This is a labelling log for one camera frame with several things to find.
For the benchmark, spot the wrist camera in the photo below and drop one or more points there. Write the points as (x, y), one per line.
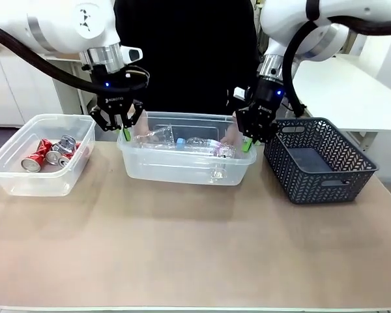
(132, 54)
(239, 93)

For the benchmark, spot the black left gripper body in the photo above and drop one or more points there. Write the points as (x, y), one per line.
(112, 96)

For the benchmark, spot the small clear plastic bin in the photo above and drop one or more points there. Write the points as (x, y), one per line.
(36, 184)

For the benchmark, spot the large crushed red can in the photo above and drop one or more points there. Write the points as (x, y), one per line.
(36, 156)

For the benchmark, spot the crushed can silver top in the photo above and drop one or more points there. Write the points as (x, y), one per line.
(53, 157)

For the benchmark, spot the clear bottle with blue cap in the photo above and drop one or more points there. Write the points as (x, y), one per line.
(205, 146)

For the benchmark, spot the person right hand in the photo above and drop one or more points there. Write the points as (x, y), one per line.
(142, 127)

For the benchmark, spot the small crushed red can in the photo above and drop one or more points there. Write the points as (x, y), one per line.
(66, 160)

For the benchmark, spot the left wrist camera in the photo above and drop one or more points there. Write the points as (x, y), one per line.
(132, 54)

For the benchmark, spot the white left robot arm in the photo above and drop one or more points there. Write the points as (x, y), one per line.
(68, 23)

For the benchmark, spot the person left hand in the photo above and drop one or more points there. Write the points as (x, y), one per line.
(230, 135)

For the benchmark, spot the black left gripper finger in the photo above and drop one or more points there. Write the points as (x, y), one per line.
(107, 122)
(133, 114)

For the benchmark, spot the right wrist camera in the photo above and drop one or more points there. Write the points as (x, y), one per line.
(239, 93)

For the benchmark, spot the white cabinet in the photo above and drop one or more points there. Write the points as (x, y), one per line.
(19, 91)

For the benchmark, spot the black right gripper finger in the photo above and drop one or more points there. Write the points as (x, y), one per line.
(267, 130)
(247, 125)

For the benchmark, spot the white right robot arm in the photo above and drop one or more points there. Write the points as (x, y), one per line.
(280, 19)

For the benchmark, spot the crushed clear plastic bottle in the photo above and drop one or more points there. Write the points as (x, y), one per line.
(156, 137)

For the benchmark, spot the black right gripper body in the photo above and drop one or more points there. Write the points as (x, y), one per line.
(267, 98)

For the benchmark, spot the white side table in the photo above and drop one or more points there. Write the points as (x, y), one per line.
(345, 98)

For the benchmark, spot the dark grey woven plastic basket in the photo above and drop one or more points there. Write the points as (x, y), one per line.
(312, 182)

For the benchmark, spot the person torso in black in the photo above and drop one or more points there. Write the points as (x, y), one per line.
(189, 49)

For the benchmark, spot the large clear plastic bin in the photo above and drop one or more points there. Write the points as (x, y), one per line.
(182, 169)

